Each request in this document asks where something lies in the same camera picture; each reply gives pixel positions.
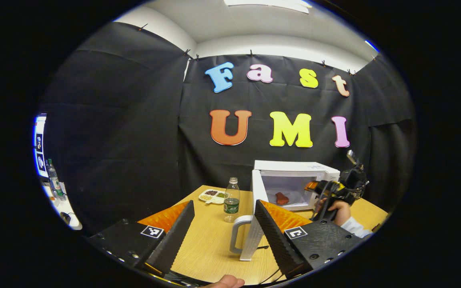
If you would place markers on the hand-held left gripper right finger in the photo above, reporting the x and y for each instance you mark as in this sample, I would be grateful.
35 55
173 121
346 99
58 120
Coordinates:
274 240

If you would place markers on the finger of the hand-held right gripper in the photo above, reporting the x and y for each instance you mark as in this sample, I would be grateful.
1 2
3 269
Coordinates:
312 186

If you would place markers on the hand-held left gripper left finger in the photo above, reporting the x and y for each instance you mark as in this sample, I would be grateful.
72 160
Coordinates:
172 244

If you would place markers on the white microwave oven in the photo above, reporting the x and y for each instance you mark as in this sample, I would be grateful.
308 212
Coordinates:
294 166

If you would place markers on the brown meat piece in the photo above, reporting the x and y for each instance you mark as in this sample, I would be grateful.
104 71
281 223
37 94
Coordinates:
281 198

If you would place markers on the clear plastic water bottle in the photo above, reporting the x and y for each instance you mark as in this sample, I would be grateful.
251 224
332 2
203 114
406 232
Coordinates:
231 204

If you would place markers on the white divided snack plate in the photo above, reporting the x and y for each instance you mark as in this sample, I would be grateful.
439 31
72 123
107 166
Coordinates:
213 196

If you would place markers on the white side table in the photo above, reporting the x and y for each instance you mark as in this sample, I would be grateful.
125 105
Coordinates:
64 210

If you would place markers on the black backdrop cloth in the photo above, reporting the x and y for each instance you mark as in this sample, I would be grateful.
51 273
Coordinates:
134 132

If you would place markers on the green label plastic bottle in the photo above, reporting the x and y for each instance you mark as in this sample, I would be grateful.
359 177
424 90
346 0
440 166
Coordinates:
54 184

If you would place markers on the blue framed display board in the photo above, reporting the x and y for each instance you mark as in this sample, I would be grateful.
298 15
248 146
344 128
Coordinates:
39 148

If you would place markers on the long ceiling light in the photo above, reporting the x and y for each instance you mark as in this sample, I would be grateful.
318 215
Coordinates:
266 4

